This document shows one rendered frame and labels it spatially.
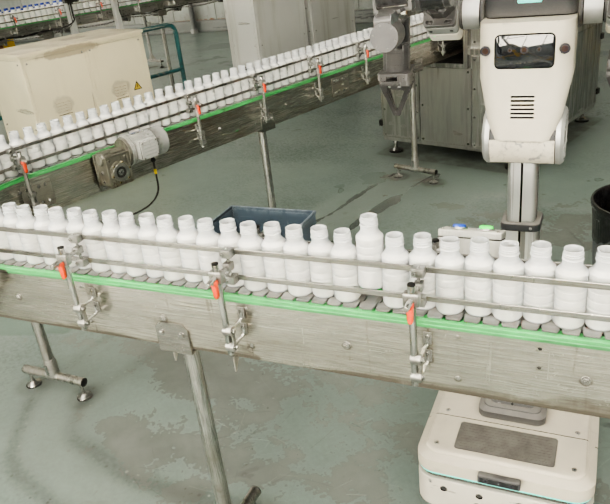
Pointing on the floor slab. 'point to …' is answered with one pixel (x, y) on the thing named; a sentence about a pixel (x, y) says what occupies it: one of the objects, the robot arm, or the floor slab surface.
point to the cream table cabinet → (67, 76)
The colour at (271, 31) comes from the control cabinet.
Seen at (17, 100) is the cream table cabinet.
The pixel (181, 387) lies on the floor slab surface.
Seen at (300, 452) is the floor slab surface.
